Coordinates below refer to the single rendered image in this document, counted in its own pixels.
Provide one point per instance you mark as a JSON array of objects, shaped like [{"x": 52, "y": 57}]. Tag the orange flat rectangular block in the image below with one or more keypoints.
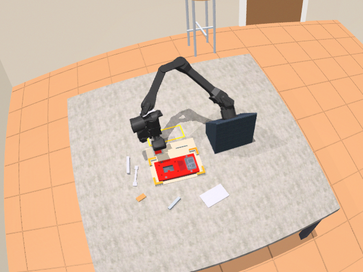
[{"x": 140, "y": 197}]

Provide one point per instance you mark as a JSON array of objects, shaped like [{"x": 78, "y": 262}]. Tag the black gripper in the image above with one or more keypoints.
[{"x": 158, "y": 143}]

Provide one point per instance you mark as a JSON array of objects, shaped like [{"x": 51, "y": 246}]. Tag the light grey flat bar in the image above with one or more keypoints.
[{"x": 174, "y": 203}]

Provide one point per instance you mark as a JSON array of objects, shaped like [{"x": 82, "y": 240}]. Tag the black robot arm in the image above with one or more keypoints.
[{"x": 138, "y": 124}]

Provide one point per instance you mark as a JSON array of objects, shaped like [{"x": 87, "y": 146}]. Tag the white rectangular patch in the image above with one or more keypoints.
[{"x": 212, "y": 196}]

